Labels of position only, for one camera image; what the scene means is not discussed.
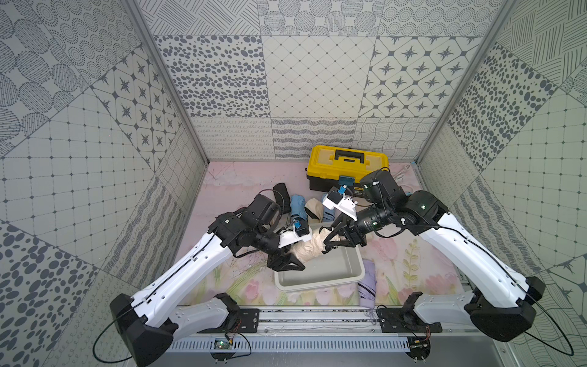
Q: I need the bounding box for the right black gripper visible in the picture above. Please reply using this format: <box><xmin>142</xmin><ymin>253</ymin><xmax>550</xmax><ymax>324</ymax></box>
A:
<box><xmin>323</xmin><ymin>202</ymin><xmax>393</xmax><ymax>249</ymax></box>

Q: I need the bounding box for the cream umbrella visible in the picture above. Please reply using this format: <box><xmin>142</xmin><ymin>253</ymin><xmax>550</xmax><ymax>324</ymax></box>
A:
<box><xmin>290</xmin><ymin>227</ymin><xmax>332</xmax><ymax>264</ymax></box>

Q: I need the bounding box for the white plastic storage box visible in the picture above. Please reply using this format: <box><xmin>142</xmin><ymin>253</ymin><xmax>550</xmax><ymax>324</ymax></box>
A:
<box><xmin>274</xmin><ymin>246</ymin><xmax>365</xmax><ymax>292</ymax></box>

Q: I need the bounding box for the lilac umbrella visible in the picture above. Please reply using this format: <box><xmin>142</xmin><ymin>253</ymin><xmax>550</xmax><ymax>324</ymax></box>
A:
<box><xmin>358</xmin><ymin>259</ymin><xmax>376</xmax><ymax>310</ymax></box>

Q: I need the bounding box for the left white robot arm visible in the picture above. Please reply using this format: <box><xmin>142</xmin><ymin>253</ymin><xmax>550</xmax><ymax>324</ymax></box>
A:
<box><xmin>110</xmin><ymin>194</ymin><xmax>312</xmax><ymax>366</ymax></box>

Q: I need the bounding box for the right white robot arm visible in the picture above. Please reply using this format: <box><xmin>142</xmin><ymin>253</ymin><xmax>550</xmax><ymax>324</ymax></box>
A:
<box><xmin>323</xmin><ymin>169</ymin><xmax>546</xmax><ymax>342</ymax></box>

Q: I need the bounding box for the beige umbrella black lining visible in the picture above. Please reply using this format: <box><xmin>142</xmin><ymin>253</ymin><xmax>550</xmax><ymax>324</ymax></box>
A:
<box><xmin>304</xmin><ymin>198</ymin><xmax>324</xmax><ymax>223</ymax></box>

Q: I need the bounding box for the black folded umbrella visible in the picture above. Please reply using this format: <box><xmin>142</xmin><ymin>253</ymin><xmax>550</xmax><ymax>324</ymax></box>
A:
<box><xmin>272</xmin><ymin>183</ymin><xmax>291</xmax><ymax>214</ymax></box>

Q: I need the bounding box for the pink floral table mat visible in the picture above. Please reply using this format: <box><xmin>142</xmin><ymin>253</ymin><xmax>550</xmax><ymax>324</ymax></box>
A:
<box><xmin>177</xmin><ymin>161</ymin><xmax>463</xmax><ymax>306</ymax></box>

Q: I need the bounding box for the yellow black toolbox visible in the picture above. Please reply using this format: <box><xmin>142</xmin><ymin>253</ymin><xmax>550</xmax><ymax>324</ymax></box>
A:
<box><xmin>307</xmin><ymin>145</ymin><xmax>389</xmax><ymax>197</ymax></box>

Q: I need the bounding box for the left green circuit board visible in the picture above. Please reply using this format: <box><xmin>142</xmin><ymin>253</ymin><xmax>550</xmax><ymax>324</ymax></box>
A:
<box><xmin>210</xmin><ymin>338</ymin><xmax>235</xmax><ymax>362</ymax></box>

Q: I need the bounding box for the right black circuit board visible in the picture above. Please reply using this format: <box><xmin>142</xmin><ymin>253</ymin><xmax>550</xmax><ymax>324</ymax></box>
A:
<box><xmin>406</xmin><ymin>338</ymin><xmax>431</xmax><ymax>362</ymax></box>

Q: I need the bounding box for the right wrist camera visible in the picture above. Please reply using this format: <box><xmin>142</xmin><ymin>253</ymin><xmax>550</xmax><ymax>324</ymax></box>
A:
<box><xmin>322</xmin><ymin>185</ymin><xmax>357</xmax><ymax>221</ymax></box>

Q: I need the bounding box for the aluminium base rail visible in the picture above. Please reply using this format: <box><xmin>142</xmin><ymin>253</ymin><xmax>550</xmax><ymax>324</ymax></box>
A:
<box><xmin>165</xmin><ymin>307</ymin><xmax>498</xmax><ymax>359</ymax></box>

